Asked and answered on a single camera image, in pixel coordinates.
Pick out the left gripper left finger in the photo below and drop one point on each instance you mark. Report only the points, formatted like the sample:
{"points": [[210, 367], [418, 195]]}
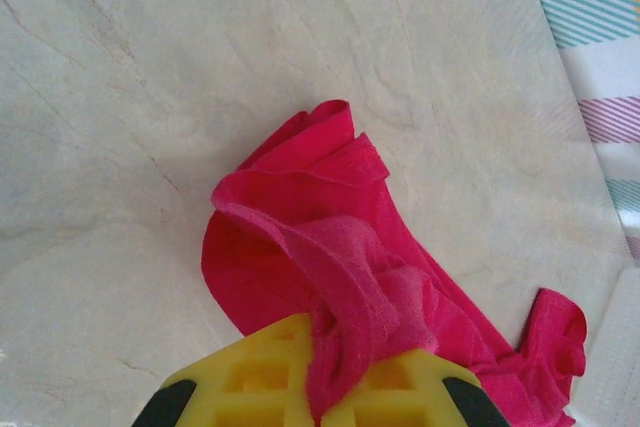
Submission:
{"points": [[250, 387]]}

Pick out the red t-shirt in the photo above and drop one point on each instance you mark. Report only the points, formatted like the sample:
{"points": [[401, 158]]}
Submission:
{"points": [[300, 197]]}

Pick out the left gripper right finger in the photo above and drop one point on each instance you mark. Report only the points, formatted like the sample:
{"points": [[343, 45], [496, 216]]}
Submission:
{"points": [[415, 392]]}

